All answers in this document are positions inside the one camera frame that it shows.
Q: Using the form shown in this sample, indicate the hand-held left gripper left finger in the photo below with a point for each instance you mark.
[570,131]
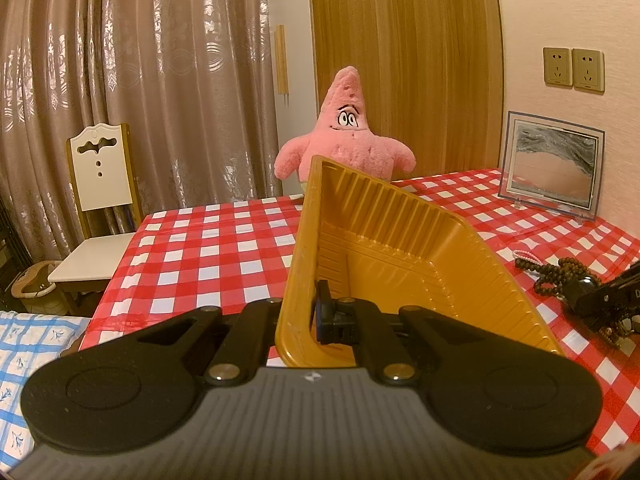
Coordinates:
[260,330]

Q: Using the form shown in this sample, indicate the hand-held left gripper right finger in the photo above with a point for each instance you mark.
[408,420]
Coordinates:
[316,320]

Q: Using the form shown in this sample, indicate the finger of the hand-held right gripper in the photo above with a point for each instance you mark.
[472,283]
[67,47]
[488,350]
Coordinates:
[582,295]

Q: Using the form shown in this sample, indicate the yellow plastic tray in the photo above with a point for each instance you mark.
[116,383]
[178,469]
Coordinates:
[400,240]

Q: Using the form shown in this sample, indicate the red white checkered tablecloth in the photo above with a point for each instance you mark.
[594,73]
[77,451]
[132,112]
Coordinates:
[210,260]

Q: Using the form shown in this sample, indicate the framed sand art picture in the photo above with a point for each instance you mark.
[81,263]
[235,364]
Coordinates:
[550,175]

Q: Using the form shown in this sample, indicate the pink star plush toy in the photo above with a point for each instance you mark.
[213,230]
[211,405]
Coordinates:
[345,145]

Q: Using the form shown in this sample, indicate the white wooden chair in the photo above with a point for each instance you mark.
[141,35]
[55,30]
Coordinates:
[100,170]

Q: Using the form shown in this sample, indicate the blue checkered bedsheet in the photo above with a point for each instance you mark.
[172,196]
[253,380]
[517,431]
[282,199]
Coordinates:
[30,360]

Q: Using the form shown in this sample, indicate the woven basket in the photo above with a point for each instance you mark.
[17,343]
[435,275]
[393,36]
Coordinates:
[32,282]

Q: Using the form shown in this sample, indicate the beige patterned curtain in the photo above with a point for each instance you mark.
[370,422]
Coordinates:
[150,85]

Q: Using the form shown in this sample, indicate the wooden wardrobe panel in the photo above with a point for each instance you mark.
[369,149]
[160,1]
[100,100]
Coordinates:
[400,60]

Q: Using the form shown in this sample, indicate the gold wall socket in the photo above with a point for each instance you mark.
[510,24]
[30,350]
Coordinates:
[557,66]
[588,70]

